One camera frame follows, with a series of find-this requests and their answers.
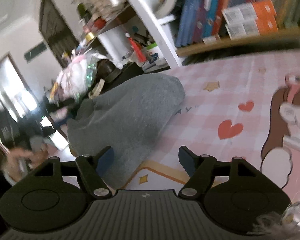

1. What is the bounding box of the grey knit sweater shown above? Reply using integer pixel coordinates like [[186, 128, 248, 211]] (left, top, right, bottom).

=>
[[67, 73, 185, 189]]

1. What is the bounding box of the person's left hand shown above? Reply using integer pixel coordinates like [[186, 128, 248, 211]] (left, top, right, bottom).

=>
[[0, 145, 48, 186]]

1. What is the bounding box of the pink checkered cartoon table mat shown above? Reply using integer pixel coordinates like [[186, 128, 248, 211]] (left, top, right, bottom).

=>
[[119, 50, 300, 202]]

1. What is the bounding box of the pink plush in plastic bag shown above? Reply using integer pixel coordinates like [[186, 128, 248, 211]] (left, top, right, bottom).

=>
[[49, 51, 104, 101]]

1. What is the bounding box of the white tub green lid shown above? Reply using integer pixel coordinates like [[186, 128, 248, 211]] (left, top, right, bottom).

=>
[[141, 43, 167, 70]]

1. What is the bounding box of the red cone bottle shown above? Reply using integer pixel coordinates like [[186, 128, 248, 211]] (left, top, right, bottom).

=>
[[125, 33, 146, 63]]

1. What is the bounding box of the lower orange white box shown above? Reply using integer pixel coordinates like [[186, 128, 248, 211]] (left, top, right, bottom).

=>
[[225, 16, 279, 40]]

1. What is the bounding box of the orange white box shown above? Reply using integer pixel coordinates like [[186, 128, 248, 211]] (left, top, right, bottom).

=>
[[222, 0, 276, 24], [225, 16, 279, 40]]

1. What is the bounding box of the white wooden bookshelf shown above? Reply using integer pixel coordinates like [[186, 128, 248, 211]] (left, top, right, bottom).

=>
[[97, 0, 300, 68]]

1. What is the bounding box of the row of blue books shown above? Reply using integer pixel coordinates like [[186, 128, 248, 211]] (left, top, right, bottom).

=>
[[175, 0, 229, 48]]

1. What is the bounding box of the upper orange white box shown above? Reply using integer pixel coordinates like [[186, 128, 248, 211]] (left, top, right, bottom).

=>
[[222, 0, 276, 24]]

